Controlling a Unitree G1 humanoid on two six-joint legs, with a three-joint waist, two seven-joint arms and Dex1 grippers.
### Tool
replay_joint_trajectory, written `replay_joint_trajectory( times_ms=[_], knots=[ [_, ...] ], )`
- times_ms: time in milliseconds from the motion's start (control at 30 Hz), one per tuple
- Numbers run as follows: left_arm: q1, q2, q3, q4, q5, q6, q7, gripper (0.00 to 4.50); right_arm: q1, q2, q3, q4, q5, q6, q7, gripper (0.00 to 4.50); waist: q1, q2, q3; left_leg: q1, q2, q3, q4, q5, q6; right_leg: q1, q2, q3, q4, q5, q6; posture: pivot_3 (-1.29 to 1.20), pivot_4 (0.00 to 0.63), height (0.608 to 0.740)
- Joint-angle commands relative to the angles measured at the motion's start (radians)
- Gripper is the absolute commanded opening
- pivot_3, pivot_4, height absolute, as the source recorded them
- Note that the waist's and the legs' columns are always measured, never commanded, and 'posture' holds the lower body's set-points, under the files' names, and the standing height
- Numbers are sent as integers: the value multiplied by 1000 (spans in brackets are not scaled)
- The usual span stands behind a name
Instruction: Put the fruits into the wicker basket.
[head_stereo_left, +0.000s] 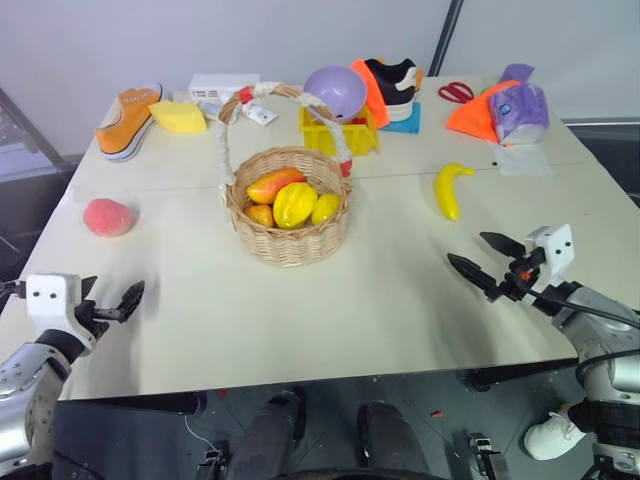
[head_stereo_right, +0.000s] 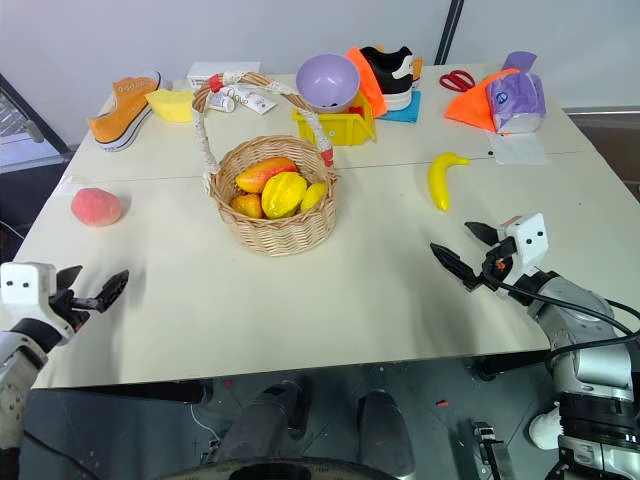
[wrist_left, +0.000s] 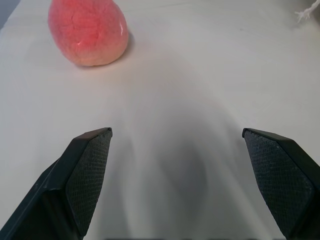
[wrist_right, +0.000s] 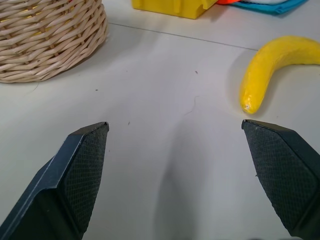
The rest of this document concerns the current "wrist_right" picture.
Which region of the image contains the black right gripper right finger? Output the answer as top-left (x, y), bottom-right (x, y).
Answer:
top-left (241, 119), bottom-right (320, 240)

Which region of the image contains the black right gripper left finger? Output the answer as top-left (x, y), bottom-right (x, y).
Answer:
top-left (0, 121), bottom-right (110, 240)

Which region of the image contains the woven wicker basket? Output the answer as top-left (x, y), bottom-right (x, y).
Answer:
top-left (0, 0), bottom-right (110, 84)

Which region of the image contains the yellow banana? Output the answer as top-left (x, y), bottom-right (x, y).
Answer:
top-left (239, 35), bottom-right (320, 116)

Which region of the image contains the teal blue cloth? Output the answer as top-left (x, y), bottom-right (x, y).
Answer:
top-left (232, 0), bottom-right (310, 16)

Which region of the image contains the yellow plastic block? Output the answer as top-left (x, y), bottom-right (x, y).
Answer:
top-left (131, 0), bottom-right (220, 20)

